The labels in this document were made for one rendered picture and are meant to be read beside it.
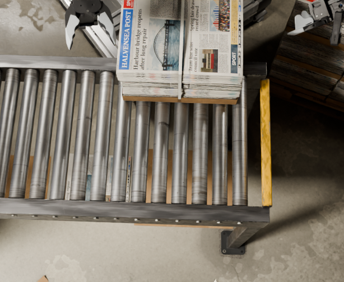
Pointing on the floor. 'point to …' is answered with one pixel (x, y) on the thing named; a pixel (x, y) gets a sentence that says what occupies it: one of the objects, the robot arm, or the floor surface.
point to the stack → (326, 89)
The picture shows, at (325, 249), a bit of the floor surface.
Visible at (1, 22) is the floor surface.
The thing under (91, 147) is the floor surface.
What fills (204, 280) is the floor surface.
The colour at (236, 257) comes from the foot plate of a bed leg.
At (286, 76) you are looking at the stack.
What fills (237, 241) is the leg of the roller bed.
